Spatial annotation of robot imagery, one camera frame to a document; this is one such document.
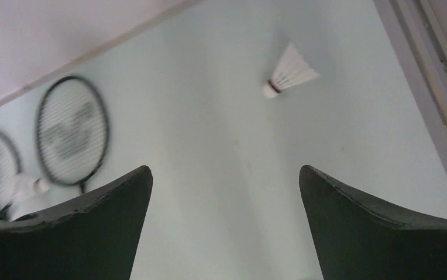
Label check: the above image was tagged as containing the shuttlecock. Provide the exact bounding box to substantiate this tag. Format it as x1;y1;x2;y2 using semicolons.
12;173;51;203
263;43;321;99

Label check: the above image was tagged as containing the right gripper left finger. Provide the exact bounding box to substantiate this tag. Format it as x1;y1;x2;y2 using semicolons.
0;166;153;279

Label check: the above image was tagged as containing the right badminton racket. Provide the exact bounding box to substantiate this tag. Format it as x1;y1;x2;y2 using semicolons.
35;75;110;194

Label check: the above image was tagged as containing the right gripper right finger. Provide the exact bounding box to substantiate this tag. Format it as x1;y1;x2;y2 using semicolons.
299;165;447;279

